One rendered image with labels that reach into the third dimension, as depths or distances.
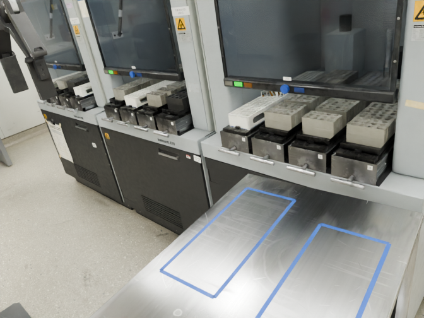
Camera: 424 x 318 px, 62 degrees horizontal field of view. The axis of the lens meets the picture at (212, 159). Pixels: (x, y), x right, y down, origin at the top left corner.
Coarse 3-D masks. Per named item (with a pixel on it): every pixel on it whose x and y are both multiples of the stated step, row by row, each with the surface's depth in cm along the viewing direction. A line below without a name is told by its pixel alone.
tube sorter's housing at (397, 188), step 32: (416, 64) 89; (224, 96) 139; (256, 96) 151; (416, 96) 92; (416, 128) 95; (224, 160) 143; (288, 160) 122; (416, 160) 99; (224, 192) 152; (352, 192) 108; (384, 192) 100; (416, 192) 96; (416, 256) 106; (416, 288) 120
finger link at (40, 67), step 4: (36, 52) 58; (40, 52) 58; (40, 56) 58; (36, 60) 59; (40, 60) 60; (36, 64) 60; (40, 64) 60; (44, 64) 61; (36, 68) 60; (40, 68) 60; (44, 68) 61; (36, 72) 61; (40, 72) 60; (44, 72) 61; (40, 76) 60; (44, 76) 61; (48, 76) 62
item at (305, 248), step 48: (240, 192) 94; (288, 192) 90; (192, 240) 79; (240, 240) 77; (288, 240) 75; (336, 240) 73; (384, 240) 71; (144, 288) 69; (192, 288) 67; (240, 288) 65; (288, 288) 64; (336, 288) 62; (384, 288) 61
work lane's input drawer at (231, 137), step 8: (224, 128) 136; (232, 128) 134; (256, 128) 133; (224, 136) 136; (232, 136) 133; (240, 136) 130; (248, 136) 128; (224, 144) 138; (232, 144) 135; (240, 144) 132; (248, 144) 129; (224, 152) 134; (232, 152) 131; (248, 152) 131
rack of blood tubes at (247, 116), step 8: (264, 96) 148; (272, 96) 146; (288, 96) 146; (248, 104) 142; (256, 104) 141; (264, 104) 138; (272, 104) 139; (232, 112) 136; (240, 112) 134; (248, 112) 134; (256, 112) 132; (232, 120) 135; (240, 120) 132; (248, 120) 130; (256, 120) 140; (240, 128) 134; (248, 128) 131
